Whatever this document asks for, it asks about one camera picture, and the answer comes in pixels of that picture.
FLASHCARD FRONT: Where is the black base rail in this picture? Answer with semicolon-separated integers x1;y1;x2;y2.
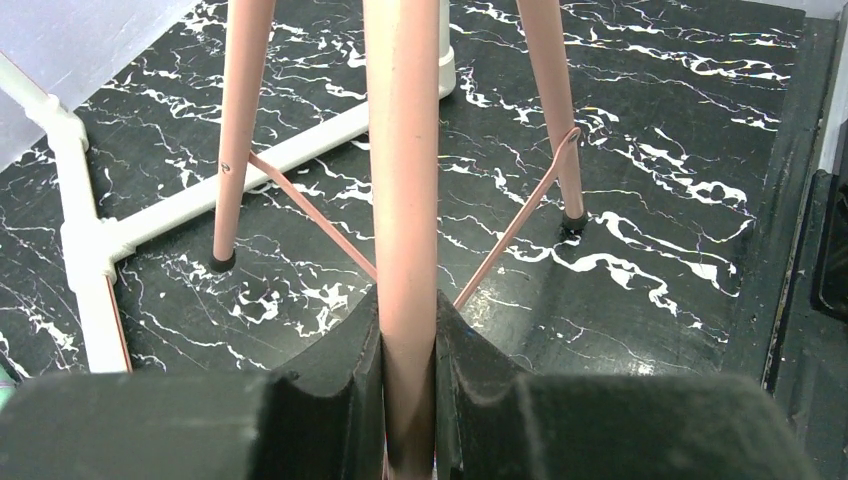
721;18;847;479

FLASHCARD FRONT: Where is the pink music stand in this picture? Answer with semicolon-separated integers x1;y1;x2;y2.
210;1;585;479

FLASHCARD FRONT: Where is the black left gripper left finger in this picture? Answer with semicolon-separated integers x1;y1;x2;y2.
1;291;384;479

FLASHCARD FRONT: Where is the white PVC pipe frame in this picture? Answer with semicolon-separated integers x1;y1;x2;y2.
1;1;456;373

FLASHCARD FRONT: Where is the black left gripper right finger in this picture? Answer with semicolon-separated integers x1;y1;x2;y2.
435;295;817;479

